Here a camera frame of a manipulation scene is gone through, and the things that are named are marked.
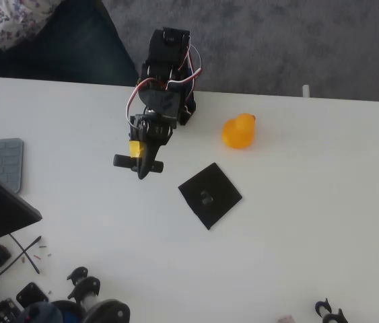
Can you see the small black hook clamp jaw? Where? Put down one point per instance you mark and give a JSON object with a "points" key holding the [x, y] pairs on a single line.
{"points": [[78, 274]]}

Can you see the black electronics board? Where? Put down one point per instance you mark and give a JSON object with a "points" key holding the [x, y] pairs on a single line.
{"points": [[7, 307]]}

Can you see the small red pin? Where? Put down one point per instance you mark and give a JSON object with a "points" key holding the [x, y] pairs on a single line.
{"points": [[37, 257]]}

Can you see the black stick camera yellow tape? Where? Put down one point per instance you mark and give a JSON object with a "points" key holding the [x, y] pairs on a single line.
{"points": [[122, 160]]}

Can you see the black clamp body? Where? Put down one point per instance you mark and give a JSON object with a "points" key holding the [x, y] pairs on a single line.
{"points": [[339, 318]]}

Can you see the small white post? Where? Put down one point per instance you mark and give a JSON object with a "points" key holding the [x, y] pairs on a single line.
{"points": [[306, 91]]}

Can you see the yellow rubber duck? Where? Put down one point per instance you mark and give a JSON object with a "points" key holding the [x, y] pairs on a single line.
{"points": [[239, 133]]}

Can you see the seated person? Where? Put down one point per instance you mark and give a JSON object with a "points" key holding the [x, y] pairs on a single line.
{"points": [[74, 50]]}

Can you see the black round clamp pad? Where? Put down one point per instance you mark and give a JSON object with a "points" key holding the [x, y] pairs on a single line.
{"points": [[108, 311]]}

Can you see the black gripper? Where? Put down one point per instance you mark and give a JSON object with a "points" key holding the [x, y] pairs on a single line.
{"points": [[149, 132]]}

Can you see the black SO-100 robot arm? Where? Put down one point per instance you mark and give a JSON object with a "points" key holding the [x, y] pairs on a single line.
{"points": [[165, 50]]}

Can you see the black square pad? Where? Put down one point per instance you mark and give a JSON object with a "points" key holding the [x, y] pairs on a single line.
{"points": [[216, 208]]}

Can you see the large black hook clamp jaw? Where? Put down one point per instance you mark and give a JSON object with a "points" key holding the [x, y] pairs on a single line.
{"points": [[88, 287]]}

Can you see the dark round cap red dot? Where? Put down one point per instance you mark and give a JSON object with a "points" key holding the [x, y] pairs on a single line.
{"points": [[41, 313]]}

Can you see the black plate with holes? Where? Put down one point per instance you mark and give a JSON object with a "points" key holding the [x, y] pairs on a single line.
{"points": [[31, 295]]}

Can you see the white floral shirt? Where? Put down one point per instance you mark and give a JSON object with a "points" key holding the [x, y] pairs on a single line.
{"points": [[14, 20]]}

